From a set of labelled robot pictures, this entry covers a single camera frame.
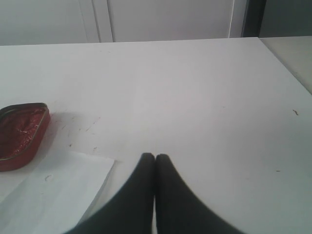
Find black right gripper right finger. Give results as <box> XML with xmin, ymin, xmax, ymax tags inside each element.
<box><xmin>155</xmin><ymin>154</ymin><xmax>241</xmax><ymax>234</ymax></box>

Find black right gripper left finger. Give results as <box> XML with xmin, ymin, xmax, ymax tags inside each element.
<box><xmin>68</xmin><ymin>153</ymin><xmax>155</xmax><ymax>234</ymax></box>

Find white paper sheet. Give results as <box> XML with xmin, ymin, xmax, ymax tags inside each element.
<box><xmin>0</xmin><ymin>150</ymin><xmax>115</xmax><ymax>234</ymax></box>

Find red ink pad tin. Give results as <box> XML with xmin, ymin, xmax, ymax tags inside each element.
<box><xmin>0</xmin><ymin>103</ymin><xmax>51</xmax><ymax>172</ymax></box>

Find white cabinet doors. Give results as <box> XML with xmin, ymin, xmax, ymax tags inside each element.
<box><xmin>0</xmin><ymin>0</ymin><xmax>247</xmax><ymax>45</ymax></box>

